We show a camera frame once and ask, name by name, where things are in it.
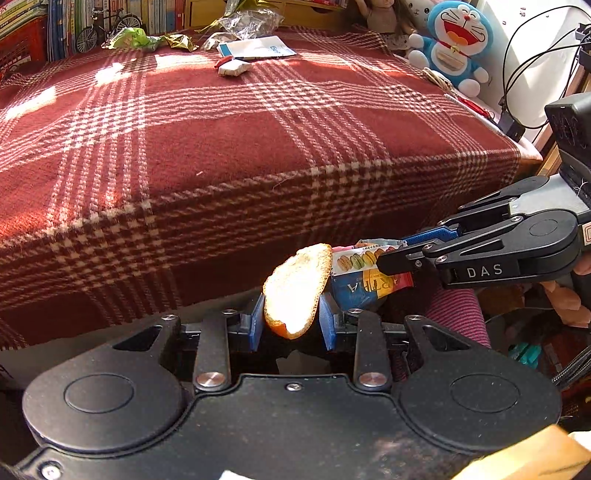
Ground red plaid blanket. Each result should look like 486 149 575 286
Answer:
0 25 522 352

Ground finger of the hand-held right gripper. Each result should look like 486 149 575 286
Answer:
402 176 550 247
376 215 525 278

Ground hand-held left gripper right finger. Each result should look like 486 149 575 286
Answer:
318 293 472 392

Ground red white pen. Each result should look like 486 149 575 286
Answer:
445 91 495 120

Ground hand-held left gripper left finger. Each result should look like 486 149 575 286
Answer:
113 293 266 392

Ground flat white blue packet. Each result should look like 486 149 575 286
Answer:
216 36 297 62

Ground stack of flat picture books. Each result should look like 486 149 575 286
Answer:
0 0 49 40

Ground black braided cable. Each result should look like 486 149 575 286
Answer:
551 346 591 388

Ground clear plastic bag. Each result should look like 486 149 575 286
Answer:
203 8 284 47

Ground miniature black bicycle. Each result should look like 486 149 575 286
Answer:
75 7 142 54

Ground tan wooden board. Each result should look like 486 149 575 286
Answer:
462 425 591 480

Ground white coiled cord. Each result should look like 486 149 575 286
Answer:
422 66 458 93

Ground wooden drawer organizer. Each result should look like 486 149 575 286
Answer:
259 0 349 31

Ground row of tall mixed books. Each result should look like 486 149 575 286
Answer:
46 0 222 61

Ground person's right hand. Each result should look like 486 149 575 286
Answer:
541 256 591 328

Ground crumpled white wrapper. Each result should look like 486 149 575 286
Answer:
217 60 253 77

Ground red plastic basket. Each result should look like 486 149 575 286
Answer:
0 28 49 81

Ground pink striped pants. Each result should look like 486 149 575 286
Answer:
422 287 492 349

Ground black power adapter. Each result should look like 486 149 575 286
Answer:
498 110 526 141

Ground brown haired doll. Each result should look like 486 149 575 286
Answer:
355 0 416 35

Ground blue pink snack packet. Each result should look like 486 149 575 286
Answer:
329 239 415 313

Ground small gold wrapper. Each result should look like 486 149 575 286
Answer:
163 33 198 52

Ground blue cat plush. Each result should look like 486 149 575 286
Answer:
407 0 495 95

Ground crumpled green wrapper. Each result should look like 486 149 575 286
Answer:
112 27 166 51

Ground teal plastic clip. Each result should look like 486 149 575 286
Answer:
509 342 542 370

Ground white bunny plush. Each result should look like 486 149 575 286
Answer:
406 0 437 24

